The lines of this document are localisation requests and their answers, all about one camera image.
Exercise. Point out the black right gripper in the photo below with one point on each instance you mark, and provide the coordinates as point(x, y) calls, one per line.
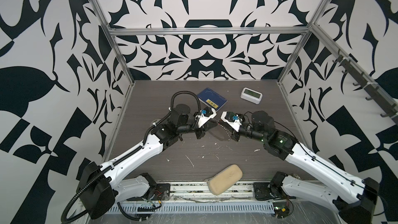
point(236, 136)

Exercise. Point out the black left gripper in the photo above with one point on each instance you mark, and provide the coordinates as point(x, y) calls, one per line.
point(203, 127)

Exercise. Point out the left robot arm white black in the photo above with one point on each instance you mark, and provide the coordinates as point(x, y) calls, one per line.
point(102, 186)

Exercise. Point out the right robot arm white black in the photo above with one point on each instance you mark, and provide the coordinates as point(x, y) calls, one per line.
point(352, 198)

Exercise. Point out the blue notebook yellow label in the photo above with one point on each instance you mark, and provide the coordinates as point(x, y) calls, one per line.
point(212, 99)

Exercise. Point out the white digital clock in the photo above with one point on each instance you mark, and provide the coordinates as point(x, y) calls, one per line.
point(251, 95)

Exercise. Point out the small circuit board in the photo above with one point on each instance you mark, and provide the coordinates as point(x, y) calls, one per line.
point(283, 209)

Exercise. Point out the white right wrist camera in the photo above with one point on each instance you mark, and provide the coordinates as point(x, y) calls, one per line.
point(230, 119)

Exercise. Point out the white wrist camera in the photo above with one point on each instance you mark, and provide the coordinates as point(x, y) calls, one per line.
point(205, 115)
point(230, 119)

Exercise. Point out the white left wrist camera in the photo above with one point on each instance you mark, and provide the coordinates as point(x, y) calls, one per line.
point(205, 115)

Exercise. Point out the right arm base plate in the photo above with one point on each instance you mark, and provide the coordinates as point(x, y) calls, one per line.
point(264, 191)

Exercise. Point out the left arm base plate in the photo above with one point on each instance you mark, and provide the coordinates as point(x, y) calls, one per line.
point(159, 192)

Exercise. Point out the white cable duct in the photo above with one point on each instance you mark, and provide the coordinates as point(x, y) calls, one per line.
point(200, 208)

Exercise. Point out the wall hook rail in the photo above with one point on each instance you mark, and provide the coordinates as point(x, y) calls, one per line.
point(363, 81)

